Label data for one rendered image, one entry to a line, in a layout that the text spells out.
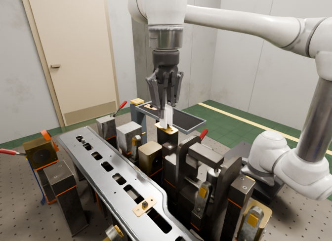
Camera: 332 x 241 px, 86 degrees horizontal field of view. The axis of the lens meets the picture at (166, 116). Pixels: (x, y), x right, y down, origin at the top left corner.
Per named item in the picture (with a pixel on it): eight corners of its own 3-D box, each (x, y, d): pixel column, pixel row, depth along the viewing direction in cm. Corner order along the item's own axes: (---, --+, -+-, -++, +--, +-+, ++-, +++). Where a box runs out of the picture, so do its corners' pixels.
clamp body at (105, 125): (104, 166, 123) (95, 119, 107) (119, 158, 130) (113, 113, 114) (109, 171, 118) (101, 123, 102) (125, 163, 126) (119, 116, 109)
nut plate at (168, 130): (153, 125, 61) (153, 122, 60) (162, 121, 63) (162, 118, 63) (170, 135, 55) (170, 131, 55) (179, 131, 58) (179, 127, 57)
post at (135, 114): (134, 160, 128) (128, 103, 108) (143, 155, 132) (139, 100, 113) (140, 166, 123) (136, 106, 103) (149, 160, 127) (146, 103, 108)
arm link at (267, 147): (261, 151, 117) (270, 123, 107) (287, 171, 103) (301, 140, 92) (241, 158, 112) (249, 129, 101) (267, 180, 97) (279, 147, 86)
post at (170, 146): (162, 207, 95) (161, 144, 77) (169, 201, 98) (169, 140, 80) (169, 213, 91) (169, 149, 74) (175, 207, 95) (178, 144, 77)
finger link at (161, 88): (169, 72, 49) (165, 72, 49) (166, 110, 54) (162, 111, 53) (160, 70, 52) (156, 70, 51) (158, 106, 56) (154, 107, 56)
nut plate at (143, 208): (138, 217, 58) (138, 215, 57) (131, 209, 60) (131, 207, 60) (157, 201, 63) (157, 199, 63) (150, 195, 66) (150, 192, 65)
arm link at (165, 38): (141, 25, 46) (142, 50, 49) (163, 25, 40) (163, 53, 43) (167, 25, 52) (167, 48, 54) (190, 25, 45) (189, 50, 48)
